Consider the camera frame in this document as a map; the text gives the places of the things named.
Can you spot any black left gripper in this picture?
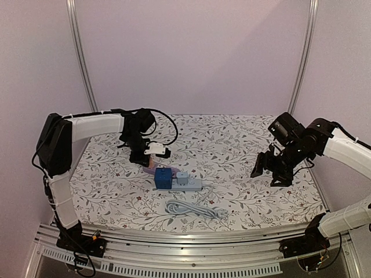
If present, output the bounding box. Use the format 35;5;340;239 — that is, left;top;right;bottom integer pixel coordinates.
123;132;150;169

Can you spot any right aluminium frame post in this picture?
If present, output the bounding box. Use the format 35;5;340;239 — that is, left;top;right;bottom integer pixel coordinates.
288;0;319;115

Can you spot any floral patterned table mat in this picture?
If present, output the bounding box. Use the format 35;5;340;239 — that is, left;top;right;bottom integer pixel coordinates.
70;115;326;233

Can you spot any aluminium frame post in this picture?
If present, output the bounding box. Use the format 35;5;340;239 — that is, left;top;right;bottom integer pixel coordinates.
288;0;319;115
66;0;99;112

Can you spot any light blue cable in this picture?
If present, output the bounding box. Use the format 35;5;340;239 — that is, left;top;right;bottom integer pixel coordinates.
164;186;228;220

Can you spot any purple power strip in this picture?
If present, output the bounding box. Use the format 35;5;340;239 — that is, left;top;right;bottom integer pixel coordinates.
142;164;180;175

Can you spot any dark blue cube socket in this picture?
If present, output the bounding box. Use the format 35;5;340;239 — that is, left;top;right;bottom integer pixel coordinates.
154;167;173;190

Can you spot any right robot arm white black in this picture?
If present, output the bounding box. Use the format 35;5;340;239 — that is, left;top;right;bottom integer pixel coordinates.
250;112;370;253

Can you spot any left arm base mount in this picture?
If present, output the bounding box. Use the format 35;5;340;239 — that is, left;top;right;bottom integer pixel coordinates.
56;232;107;258

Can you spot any front aluminium rail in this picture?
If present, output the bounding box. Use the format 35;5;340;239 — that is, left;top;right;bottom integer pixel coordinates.
26;224;362;277

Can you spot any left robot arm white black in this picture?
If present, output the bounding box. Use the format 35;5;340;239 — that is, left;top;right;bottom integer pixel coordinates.
31;108;176;251

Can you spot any left aluminium frame post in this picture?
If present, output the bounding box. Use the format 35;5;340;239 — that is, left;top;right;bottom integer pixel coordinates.
66;0;99;112

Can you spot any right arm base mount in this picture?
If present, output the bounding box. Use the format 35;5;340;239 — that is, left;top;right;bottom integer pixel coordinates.
279;231;330;258

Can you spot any light blue charger plug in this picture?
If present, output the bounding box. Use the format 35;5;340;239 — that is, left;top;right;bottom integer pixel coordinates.
176;171;188;185

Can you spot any pink charger cube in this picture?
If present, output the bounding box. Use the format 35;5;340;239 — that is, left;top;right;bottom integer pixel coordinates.
148;158;155;169

